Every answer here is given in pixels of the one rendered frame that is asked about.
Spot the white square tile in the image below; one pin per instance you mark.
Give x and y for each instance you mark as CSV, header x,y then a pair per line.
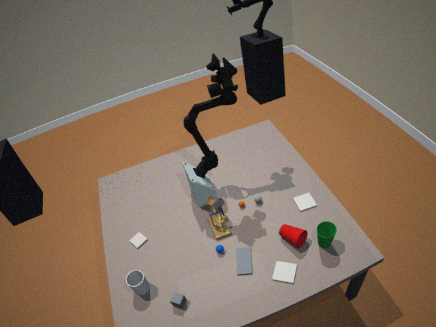
x,y
284,272
138,240
304,202

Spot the green plastic cup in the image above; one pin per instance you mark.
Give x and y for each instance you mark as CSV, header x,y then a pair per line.
x,y
325,233

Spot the red plastic cup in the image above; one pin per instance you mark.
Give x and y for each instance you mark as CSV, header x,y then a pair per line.
x,y
293,235

